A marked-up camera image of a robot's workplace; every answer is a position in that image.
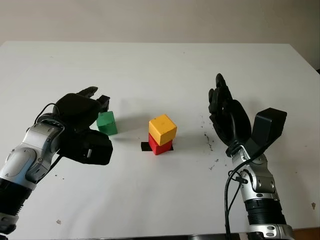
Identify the red wooden block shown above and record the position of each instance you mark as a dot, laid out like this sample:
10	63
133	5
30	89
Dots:
158	148

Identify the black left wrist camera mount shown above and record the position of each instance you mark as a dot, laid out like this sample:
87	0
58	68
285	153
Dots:
92	147

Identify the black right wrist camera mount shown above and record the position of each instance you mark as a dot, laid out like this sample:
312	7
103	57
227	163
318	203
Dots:
271	125

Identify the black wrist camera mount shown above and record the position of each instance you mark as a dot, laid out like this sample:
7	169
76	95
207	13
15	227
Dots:
92	147
271	125

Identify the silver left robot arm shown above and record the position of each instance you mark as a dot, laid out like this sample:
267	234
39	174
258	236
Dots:
27	155

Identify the yellow wooden block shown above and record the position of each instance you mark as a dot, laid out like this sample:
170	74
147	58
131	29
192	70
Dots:
162	128

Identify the black tape strip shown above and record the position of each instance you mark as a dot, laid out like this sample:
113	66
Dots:
144	147

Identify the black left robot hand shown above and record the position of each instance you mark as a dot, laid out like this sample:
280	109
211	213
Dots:
75	110

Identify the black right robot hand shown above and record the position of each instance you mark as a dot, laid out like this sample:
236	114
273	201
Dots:
232	122

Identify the green wooden block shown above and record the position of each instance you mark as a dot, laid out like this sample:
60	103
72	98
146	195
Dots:
107	123

